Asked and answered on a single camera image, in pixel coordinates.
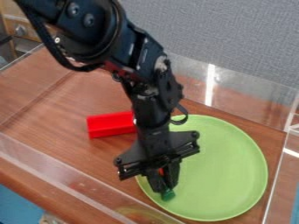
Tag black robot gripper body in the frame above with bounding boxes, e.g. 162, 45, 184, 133
114, 123, 200, 180

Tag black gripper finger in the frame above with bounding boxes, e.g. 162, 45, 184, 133
146, 169, 166, 193
163, 161, 180, 188

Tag orange toy carrot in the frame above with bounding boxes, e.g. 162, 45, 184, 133
159, 168, 175, 201

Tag red rectangular block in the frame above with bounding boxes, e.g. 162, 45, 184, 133
87, 111, 136, 138

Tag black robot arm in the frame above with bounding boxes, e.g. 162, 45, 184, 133
13, 0, 200, 194

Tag green round plate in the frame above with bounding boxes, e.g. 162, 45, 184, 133
136, 115, 268, 221

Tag wooden box on shelf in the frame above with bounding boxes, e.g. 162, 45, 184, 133
0, 0, 33, 31

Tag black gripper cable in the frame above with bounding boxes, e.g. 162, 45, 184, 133
170, 103, 190, 126

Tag clear acrylic enclosure walls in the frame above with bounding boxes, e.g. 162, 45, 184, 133
0, 46, 299, 224

